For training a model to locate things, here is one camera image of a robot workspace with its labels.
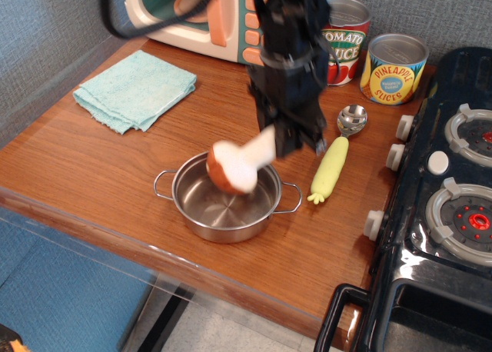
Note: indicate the silver metal pot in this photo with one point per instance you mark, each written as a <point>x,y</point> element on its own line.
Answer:
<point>223,218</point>

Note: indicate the toy teal microwave oven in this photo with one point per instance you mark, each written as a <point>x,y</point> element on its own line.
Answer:
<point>226,29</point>

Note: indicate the tomato sauce can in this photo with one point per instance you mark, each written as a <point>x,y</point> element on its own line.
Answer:
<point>346,32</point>

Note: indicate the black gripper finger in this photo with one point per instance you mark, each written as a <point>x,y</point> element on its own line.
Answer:
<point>291,136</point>
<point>266,112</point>

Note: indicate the plush brown white mushroom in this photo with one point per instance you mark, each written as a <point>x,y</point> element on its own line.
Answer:
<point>234,169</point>

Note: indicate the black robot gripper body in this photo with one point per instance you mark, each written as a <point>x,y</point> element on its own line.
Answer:
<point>294,88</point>

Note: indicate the black toy stove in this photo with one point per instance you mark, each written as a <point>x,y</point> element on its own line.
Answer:
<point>431,271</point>

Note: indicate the pineapple slices can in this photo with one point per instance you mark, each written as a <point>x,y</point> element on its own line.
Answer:
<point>393,68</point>

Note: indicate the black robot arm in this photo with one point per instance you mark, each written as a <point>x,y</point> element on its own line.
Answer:
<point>292,29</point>

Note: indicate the spoon with green handle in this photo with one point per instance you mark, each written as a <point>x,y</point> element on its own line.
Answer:
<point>350,121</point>

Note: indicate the teal folded cloth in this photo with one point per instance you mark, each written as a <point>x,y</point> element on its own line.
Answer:
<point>135,92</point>

